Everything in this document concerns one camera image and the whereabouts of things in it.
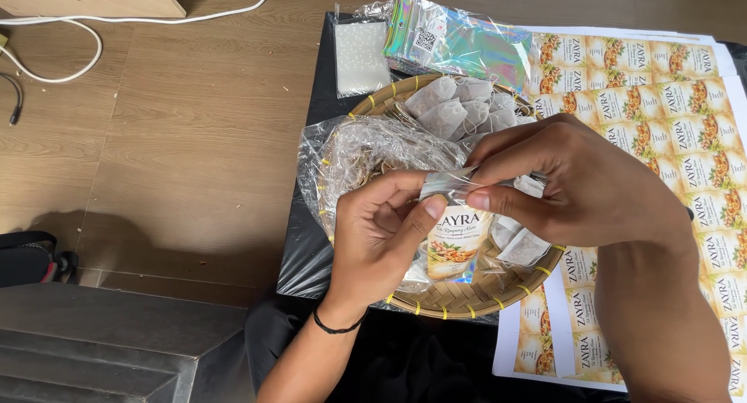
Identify person's left hand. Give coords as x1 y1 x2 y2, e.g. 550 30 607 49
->
320 170 449 328

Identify person's right hand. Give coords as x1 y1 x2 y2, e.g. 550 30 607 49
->
465 112 696 259

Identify labelled holographic pouch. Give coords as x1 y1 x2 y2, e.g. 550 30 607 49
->
417 167 498 285

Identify black wrist band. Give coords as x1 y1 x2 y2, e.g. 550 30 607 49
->
312 307 370 335

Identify crumpled clear plastic bag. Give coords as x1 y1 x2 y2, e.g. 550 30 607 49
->
296 115 469 247

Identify round woven bamboo tray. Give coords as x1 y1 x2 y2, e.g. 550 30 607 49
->
318 73 566 321

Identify sheet of printed labels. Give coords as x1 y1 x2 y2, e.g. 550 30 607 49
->
522 25 737 96
492 245 628 393
530 75 747 403

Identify person's black trousers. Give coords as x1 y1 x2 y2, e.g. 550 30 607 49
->
244 297 632 403

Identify pile of paper tea bags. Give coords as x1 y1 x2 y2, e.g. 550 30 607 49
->
404 75 553 270

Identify black plastic sheet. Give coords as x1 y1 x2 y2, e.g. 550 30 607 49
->
277 11 747 326

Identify stack of empty holographic pouches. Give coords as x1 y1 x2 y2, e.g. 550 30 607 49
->
382 0 535 93

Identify clear packet of small bags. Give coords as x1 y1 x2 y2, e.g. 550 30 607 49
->
333 2 393 99

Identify grey metal step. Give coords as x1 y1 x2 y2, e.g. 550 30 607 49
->
0 282 250 403

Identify black bag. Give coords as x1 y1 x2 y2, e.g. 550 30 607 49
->
0 230 80 289

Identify white cable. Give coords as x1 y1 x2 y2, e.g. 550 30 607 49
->
0 0 286 84

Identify black cable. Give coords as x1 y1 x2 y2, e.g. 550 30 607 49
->
0 72 23 127

